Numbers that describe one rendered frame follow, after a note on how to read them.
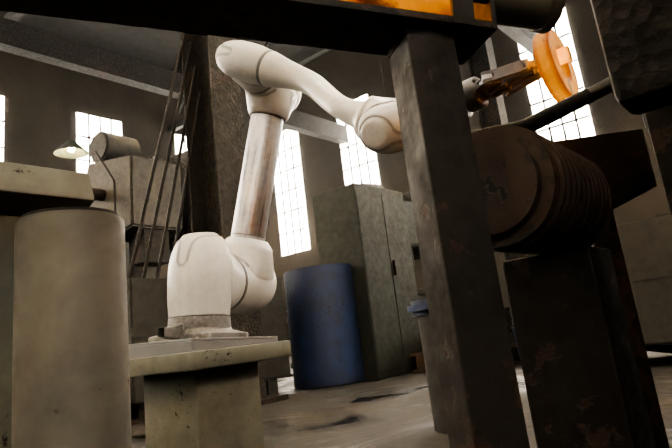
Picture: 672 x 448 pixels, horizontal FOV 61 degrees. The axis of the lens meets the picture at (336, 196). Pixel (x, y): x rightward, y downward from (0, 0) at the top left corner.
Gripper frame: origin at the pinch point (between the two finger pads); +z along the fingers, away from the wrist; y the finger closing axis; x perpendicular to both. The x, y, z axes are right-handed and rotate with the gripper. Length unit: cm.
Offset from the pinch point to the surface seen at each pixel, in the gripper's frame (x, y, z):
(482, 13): -21, 65, 10
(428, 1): -20, 69, 7
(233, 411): -60, 23, -84
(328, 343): -40, -210, -253
